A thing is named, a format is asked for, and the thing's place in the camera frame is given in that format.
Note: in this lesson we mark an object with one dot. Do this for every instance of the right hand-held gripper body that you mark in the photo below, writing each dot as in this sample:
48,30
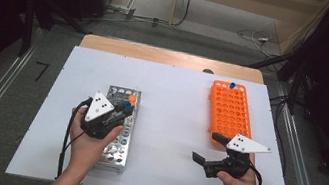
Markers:
241,144

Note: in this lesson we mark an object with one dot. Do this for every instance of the blue-capped test tube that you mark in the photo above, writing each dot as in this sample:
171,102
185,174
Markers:
232,85
128,104

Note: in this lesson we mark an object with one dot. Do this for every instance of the orange plastic test tube rack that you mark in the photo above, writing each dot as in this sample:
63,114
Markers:
229,117

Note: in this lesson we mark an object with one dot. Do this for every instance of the black metal stand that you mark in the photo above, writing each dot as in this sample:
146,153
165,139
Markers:
269,59
28,25

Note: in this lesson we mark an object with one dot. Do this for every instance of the person's left hand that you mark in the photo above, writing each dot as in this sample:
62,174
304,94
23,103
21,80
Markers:
86,152

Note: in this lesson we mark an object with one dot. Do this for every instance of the silver metal test tube rack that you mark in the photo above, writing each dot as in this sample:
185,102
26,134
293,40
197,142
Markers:
111,166

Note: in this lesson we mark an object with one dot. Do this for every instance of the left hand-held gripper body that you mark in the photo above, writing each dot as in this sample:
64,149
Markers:
99,107

